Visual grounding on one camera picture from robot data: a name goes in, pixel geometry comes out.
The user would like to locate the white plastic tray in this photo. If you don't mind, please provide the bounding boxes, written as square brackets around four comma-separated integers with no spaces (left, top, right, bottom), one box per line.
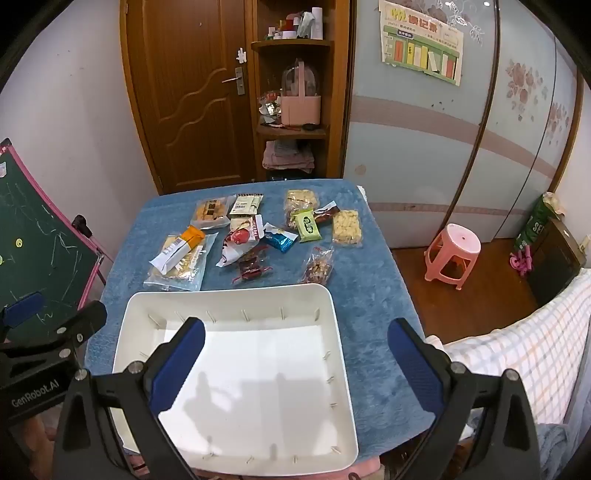
[112,283,360,472]

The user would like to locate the checked white cloth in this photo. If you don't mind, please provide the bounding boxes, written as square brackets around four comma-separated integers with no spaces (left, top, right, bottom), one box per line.
[443,268,591,425]

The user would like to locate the green bag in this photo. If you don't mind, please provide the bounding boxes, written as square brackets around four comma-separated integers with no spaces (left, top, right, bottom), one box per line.
[515,193,561,252]

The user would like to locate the orange fried cracker packet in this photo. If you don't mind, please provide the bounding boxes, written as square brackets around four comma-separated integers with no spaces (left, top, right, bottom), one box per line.
[191,196,232,230]

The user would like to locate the orange and white snack packet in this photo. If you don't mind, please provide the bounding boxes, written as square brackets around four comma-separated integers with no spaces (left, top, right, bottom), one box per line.
[149,226,206,274]

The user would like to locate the grey blue cloth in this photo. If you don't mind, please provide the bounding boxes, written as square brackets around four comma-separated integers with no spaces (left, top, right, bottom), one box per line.
[531,422,573,480]

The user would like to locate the white barcode snack packet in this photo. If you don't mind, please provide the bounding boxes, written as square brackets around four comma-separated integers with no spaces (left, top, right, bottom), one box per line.
[228,193,265,217]

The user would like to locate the green chalkboard pink frame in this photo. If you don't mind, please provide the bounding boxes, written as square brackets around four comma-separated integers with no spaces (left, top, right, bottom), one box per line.
[0,137,114,333]

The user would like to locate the white red fruit snack packet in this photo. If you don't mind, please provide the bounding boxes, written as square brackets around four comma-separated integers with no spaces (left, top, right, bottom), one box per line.
[215,216,265,269]

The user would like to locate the brown snowflake snack packet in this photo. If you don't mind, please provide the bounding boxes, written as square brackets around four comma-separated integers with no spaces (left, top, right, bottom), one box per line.
[314,202,341,225]

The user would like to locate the green snack packet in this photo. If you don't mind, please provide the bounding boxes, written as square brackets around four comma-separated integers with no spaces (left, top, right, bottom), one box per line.
[293,210,322,243]

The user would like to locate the clear yellow biscuit packet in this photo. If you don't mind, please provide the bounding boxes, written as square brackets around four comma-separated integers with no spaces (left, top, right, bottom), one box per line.
[143,233,219,292]

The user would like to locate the dark wooden cabinet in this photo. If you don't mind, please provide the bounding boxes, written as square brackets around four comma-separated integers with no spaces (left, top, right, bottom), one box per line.
[526,217,585,305]

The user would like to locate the clear puffed snack packet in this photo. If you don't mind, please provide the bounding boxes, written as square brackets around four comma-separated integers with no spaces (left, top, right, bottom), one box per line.
[332,209,363,246]

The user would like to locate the folded pink towels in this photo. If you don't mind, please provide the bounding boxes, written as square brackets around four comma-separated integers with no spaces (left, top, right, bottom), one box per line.
[262,140,316,171]

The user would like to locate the dark red date packet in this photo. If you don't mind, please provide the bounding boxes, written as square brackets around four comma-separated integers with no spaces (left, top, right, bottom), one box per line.
[232,249,272,283]

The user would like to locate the blue snack packet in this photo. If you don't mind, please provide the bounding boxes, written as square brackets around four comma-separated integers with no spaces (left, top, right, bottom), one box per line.
[262,223,299,253]

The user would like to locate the pink toy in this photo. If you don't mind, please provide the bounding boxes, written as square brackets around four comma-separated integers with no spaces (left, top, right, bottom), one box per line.
[509,244,534,275]

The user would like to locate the group of bottles and jars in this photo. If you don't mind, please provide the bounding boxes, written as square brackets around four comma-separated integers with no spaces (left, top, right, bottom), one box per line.
[265,6,326,41]

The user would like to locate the blue plush blanket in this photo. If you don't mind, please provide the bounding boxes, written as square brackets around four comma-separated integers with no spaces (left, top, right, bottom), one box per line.
[85,179,437,462]

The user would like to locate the wooden corner shelf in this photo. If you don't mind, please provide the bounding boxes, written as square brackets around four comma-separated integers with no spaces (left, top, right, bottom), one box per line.
[245,0,356,182]

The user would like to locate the puffed snack packet red trim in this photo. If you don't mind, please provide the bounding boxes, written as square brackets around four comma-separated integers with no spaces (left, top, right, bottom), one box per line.
[283,189,320,217]

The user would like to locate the metal door handle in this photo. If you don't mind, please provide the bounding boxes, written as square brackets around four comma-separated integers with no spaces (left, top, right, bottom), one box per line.
[222,67,245,95]

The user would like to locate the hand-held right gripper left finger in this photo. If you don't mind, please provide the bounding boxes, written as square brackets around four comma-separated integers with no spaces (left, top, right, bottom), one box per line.
[53,318,206,480]

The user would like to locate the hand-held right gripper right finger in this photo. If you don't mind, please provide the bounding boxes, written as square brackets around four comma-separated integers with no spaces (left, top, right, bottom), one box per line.
[387,318,542,480]

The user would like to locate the pink plastic stool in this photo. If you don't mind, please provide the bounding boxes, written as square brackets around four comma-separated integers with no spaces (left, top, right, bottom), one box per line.
[425,223,482,291]

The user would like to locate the crumpled foil wrappers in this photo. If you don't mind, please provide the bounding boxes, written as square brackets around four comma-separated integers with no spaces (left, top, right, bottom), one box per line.
[257,90,283,125]

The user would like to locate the pink basket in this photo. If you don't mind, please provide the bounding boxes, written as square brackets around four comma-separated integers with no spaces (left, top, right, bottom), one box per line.
[280,59,322,127]

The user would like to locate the brown wooden door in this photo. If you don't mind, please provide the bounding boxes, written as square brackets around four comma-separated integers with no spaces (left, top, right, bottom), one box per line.
[121,0,252,195]

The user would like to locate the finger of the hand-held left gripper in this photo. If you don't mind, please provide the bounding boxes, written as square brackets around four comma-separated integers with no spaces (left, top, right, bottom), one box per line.
[44,301,108,352]
[0,292,45,344]

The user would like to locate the pale sliding door wardrobe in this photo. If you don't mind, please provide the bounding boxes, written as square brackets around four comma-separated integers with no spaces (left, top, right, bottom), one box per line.
[346,0,585,241]

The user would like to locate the wall poster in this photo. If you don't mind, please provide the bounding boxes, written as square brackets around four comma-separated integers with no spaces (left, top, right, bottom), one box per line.
[379,0,464,87]

